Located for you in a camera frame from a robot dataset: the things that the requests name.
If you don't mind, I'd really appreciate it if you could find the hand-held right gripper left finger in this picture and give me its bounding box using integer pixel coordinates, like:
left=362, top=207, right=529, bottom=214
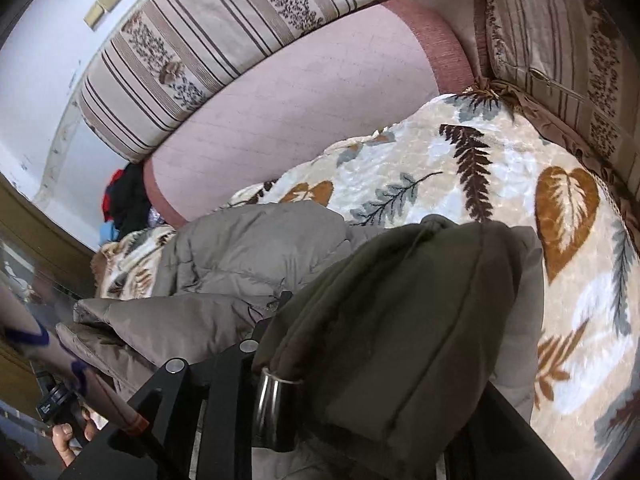
left=65, top=290, right=294, bottom=480

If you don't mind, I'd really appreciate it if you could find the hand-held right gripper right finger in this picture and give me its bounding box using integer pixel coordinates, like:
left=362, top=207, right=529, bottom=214
left=440, top=384, right=575, bottom=480

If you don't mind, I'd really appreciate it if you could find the olive quilted hooded jacket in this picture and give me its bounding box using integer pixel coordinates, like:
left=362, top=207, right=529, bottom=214
left=55, top=200, right=547, bottom=480

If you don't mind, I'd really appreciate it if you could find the person's left forearm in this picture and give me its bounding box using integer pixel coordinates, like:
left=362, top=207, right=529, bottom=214
left=0, top=280, right=152, bottom=437

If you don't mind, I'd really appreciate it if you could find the person's left hand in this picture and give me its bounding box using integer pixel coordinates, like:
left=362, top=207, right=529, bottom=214
left=51, top=406, right=109, bottom=467

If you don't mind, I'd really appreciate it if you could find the wooden glass-paned door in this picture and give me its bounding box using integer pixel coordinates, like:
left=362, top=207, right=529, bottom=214
left=0, top=174, right=103, bottom=411

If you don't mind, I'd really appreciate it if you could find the red garment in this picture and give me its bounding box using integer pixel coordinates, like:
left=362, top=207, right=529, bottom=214
left=101, top=169, right=126, bottom=222

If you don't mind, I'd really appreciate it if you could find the black garment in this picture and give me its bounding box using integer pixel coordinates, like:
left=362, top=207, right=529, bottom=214
left=111, top=161, right=155, bottom=242

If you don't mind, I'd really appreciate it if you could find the leaf print plush blanket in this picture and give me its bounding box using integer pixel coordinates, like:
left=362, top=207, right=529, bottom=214
left=91, top=87, right=640, bottom=480

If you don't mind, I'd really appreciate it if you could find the pink bolster cushion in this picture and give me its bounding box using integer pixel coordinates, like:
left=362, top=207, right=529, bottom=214
left=142, top=0, right=477, bottom=229

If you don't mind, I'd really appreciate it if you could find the long striped floral cushion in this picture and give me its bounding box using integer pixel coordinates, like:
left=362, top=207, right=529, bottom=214
left=77, top=0, right=402, bottom=163

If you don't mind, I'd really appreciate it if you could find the square striped floral cushion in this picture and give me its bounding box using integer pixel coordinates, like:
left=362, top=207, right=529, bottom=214
left=484, top=0, right=640, bottom=188

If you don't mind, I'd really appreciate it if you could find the beige wall plate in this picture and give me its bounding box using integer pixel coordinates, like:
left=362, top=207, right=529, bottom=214
left=83, top=0, right=127, bottom=29

